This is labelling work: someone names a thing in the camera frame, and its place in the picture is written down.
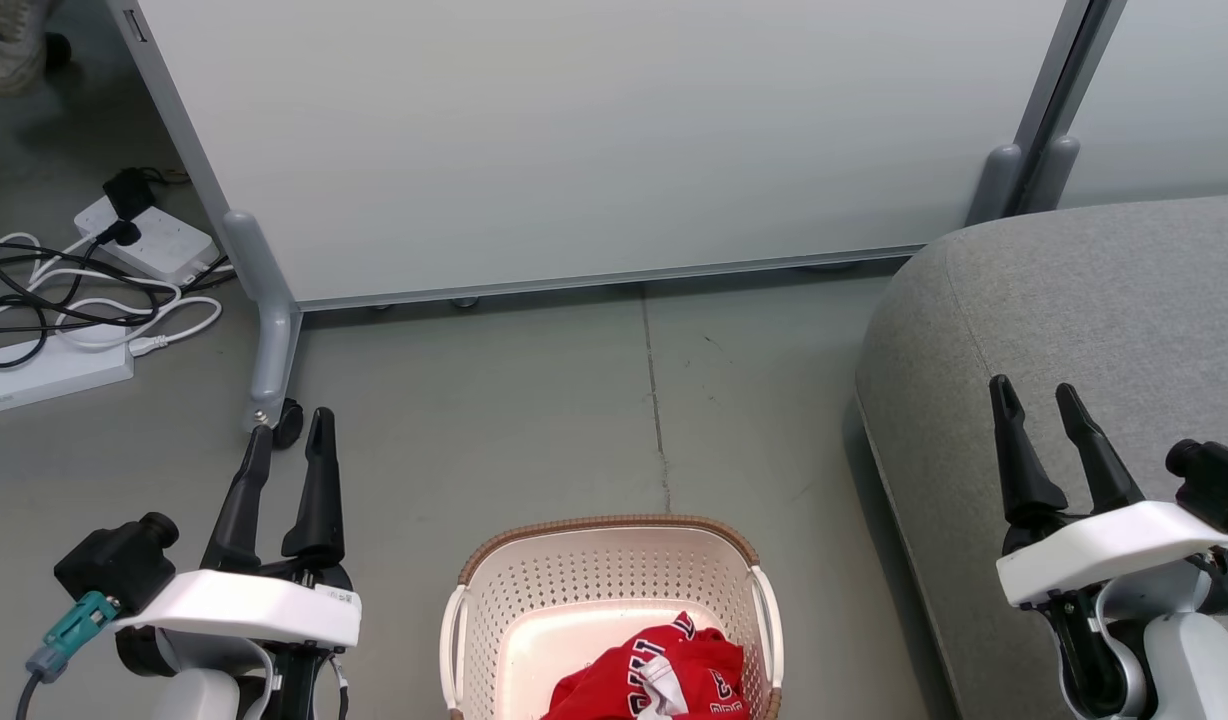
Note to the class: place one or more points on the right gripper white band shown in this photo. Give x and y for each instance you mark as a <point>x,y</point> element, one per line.
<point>1104,550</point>

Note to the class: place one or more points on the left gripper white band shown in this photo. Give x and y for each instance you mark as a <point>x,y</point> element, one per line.
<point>244,605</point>

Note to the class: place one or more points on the red white printed jersey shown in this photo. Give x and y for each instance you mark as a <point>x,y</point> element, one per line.
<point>614,680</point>

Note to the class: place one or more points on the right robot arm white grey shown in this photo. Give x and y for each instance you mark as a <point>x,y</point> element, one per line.
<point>1189,660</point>

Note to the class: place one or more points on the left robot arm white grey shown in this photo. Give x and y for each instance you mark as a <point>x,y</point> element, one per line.
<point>199,690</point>

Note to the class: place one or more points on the grey fabric sofa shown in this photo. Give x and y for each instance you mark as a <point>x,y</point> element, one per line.
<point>1074,330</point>

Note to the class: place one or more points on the black caster wheel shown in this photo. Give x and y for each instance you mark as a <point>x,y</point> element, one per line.
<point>289,422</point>

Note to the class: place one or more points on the white flat box device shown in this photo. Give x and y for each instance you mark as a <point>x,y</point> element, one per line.
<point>54,375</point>

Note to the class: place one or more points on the white power strip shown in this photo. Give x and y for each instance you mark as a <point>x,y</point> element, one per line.
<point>169,245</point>

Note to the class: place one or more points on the cream perforated laundry basket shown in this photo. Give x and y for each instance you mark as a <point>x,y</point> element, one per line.
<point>574,590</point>

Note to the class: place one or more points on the black power adapter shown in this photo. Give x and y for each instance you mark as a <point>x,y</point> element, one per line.
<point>129,192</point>

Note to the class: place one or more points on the narrow white partition panel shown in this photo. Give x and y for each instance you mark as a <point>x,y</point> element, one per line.
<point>1174,90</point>

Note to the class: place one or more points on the large white partition panel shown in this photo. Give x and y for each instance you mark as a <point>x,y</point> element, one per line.
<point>594,140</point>

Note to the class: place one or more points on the light sneaker shoe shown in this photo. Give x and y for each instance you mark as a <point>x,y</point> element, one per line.
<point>9,45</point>

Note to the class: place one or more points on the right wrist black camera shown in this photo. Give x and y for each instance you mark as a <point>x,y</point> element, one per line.
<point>1214,482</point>

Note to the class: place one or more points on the wrist black camera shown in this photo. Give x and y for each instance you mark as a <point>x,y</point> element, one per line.
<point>1214,482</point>
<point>119,565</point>

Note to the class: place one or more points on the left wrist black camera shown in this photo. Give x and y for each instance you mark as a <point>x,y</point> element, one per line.
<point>119,565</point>

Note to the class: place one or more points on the black wall plug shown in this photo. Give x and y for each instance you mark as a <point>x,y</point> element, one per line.
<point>119,233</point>

